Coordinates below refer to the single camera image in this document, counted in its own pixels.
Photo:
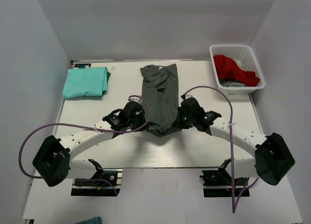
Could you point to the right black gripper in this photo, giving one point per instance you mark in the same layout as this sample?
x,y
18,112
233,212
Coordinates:
x,y
179,119

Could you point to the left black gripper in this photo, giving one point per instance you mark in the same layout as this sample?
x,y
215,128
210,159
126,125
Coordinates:
x,y
141,122

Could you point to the dark grey t-shirt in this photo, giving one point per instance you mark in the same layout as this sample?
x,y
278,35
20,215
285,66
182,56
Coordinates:
x,y
160,89

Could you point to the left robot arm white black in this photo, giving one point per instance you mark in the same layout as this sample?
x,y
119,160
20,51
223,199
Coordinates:
x,y
55,160

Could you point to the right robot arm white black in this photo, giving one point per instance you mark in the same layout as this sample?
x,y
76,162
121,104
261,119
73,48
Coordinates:
x,y
270,159

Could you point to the grey t-shirt in basket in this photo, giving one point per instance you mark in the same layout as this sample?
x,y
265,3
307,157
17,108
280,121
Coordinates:
x,y
231,83

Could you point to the folded green t-shirt underneath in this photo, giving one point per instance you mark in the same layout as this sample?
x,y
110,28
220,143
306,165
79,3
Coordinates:
x,y
108,74

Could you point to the folded teal t-shirt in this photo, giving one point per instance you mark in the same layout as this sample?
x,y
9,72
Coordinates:
x,y
88,82

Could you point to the red t-shirt in basket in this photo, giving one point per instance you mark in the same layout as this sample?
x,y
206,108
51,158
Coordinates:
x,y
227,69

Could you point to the white plastic laundry basket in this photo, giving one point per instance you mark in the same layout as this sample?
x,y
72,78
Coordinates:
x,y
245,59

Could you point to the dark label sticker on table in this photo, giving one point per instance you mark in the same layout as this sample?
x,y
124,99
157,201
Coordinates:
x,y
82,66

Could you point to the blue cloth at bottom edge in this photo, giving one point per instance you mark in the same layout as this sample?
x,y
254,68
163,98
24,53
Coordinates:
x,y
94,220

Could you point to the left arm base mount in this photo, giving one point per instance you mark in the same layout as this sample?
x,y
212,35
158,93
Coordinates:
x,y
105,183

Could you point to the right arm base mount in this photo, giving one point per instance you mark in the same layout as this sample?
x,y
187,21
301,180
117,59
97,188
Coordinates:
x,y
217,184

